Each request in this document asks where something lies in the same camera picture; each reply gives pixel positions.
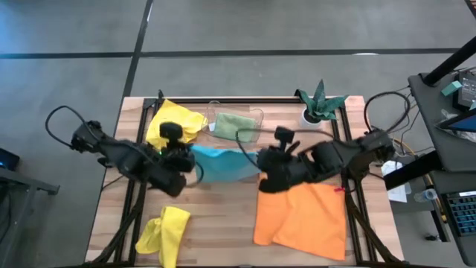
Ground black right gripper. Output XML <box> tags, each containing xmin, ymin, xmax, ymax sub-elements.
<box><xmin>256</xmin><ymin>126</ymin><xmax>312</xmax><ymax>194</ymax></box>

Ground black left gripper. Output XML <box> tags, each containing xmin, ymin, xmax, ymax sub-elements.
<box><xmin>148</xmin><ymin>121</ymin><xmax>197</xmax><ymax>198</ymax></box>

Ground blue microfiber towel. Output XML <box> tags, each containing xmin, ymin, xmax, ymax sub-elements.
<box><xmin>190</xmin><ymin>144</ymin><xmax>263</xmax><ymax>184</ymax></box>

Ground clear plastic bin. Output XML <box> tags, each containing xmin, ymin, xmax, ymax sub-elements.
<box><xmin>202</xmin><ymin>100</ymin><xmax>265</xmax><ymax>146</ymax></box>

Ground green microfiber towel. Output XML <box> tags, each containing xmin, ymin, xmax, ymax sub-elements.
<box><xmin>213</xmin><ymin>112</ymin><xmax>257</xmax><ymax>144</ymax></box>

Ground orange microfiber towel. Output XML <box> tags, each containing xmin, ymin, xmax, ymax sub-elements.
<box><xmin>252</xmin><ymin>173</ymin><xmax>347</xmax><ymax>261</ymax></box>

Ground yellow microfiber towel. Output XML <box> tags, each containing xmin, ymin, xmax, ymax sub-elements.
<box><xmin>134</xmin><ymin>205</ymin><xmax>192</xmax><ymax>268</ymax></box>
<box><xmin>145</xmin><ymin>98</ymin><xmax>208</xmax><ymax>152</ymax></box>

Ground white plant pot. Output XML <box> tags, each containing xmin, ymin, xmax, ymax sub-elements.
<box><xmin>297</xmin><ymin>107</ymin><xmax>324</xmax><ymax>131</ymax></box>

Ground green snake plant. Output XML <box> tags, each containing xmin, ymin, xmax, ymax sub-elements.
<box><xmin>294</xmin><ymin>78</ymin><xmax>350</xmax><ymax>122</ymax></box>

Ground white paper sheet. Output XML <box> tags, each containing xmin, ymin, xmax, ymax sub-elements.
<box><xmin>381</xmin><ymin>159</ymin><xmax>413</xmax><ymax>204</ymax></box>

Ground clear plastic bottle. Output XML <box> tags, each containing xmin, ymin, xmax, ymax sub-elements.
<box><xmin>413</xmin><ymin>188</ymin><xmax>439</xmax><ymax>204</ymax></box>

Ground dark grey metal stand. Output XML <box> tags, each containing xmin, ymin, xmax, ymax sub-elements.
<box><xmin>0</xmin><ymin>166</ymin><xmax>60</xmax><ymax>268</ymax></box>

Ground dark grey desk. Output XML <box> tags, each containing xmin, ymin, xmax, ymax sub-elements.
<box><xmin>407</xmin><ymin>72</ymin><xmax>476</xmax><ymax>173</ymax></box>
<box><xmin>426</xmin><ymin>169</ymin><xmax>476</xmax><ymax>267</ymax></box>

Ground dark device blue light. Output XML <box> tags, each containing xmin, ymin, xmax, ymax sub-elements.
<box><xmin>0</xmin><ymin>147</ymin><xmax>21</xmax><ymax>172</ymax></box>

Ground dark tablet screen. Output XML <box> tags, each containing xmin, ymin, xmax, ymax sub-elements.
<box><xmin>437</xmin><ymin>109</ymin><xmax>476</xmax><ymax>134</ymax></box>

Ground small teal box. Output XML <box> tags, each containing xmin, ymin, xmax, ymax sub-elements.
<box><xmin>441</xmin><ymin>80</ymin><xmax>463</xmax><ymax>98</ymax></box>

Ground black keyboard green keys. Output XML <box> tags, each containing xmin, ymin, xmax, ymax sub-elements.
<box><xmin>443</xmin><ymin>190</ymin><xmax>476</xmax><ymax>238</ymax></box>

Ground black metal pole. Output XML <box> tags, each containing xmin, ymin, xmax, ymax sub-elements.
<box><xmin>422</xmin><ymin>36</ymin><xmax>476</xmax><ymax>87</ymax></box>

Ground black electronic device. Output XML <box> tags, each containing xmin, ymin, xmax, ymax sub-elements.
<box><xmin>456</xmin><ymin>69</ymin><xmax>476</xmax><ymax>112</ymax></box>

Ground black right camera cable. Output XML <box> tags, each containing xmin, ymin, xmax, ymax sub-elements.
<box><xmin>235</xmin><ymin>127</ymin><xmax>335</xmax><ymax>169</ymax></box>

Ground black aluminium table frame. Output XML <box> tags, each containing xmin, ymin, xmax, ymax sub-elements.
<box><xmin>88</xmin><ymin>89</ymin><xmax>405</xmax><ymax>268</ymax></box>

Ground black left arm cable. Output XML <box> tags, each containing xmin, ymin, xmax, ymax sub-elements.
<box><xmin>45</xmin><ymin>105</ymin><xmax>89</xmax><ymax>150</ymax></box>

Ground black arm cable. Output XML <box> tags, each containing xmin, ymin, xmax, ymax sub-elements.
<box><xmin>363</xmin><ymin>91</ymin><xmax>412</xmax><ymax>135</ymax></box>
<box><xmin>45</xmin><ymin>105</ymin><xmax>89</xmax><ymax>150</ymax></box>

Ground yellow floor cable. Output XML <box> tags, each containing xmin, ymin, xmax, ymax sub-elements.
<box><xmin>392</xmin><ymin>137</ymin><xmax>417</xmax><ymax>157</ymax></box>

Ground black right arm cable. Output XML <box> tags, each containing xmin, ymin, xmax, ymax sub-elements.
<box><xmin>363</xmin><ymin>91</ymin><xmax>412</xmax><ymax>135</ymax></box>

